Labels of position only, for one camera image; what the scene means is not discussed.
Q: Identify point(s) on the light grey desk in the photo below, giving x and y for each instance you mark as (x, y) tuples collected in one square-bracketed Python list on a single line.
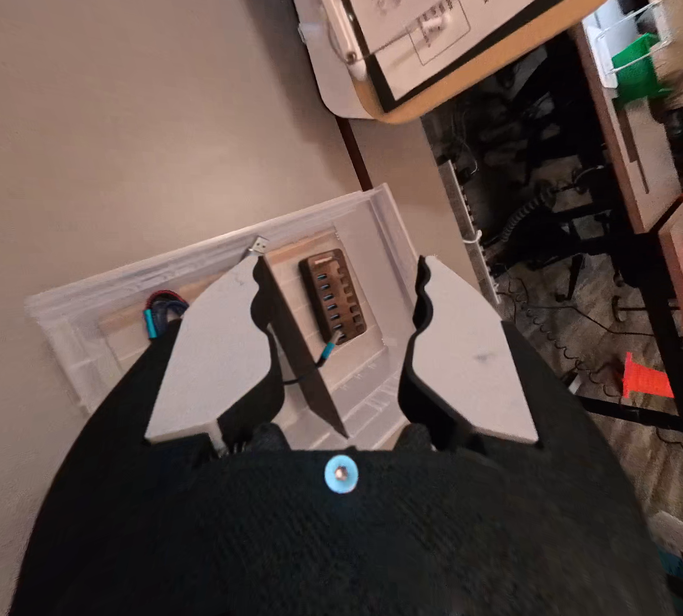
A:
[(133, 93)]

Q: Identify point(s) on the black office chair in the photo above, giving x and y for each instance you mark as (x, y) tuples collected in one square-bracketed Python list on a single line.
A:
[(555, 231)]

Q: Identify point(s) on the orange traffic cone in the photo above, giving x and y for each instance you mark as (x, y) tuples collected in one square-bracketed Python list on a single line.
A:
[(645, 376)]

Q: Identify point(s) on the silver USB plug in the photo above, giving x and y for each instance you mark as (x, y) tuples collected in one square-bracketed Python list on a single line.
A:
[(260, 245)]

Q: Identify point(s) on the white plastic bin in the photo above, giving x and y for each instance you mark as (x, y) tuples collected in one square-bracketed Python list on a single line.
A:
[(363, 231)]

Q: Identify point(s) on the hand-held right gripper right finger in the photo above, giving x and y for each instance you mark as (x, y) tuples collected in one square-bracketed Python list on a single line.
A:
[(475, 360)]

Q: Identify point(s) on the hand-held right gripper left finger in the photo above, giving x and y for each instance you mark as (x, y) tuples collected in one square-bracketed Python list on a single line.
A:
[(213, 354)]

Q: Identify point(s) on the compact black USB hub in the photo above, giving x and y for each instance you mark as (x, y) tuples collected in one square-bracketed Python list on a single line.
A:
[(344, 298)]

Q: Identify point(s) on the green plastic bin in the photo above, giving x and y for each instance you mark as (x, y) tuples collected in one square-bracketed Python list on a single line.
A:
[(637, 66)]

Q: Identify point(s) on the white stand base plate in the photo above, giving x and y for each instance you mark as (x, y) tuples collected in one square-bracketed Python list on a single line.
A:
[(331, 82)]

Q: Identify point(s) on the brown edged side table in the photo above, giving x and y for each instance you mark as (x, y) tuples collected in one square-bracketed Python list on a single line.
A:
[(629, 157)]

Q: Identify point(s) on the white power strip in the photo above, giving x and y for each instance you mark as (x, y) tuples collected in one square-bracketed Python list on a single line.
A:
[(475, 242)]

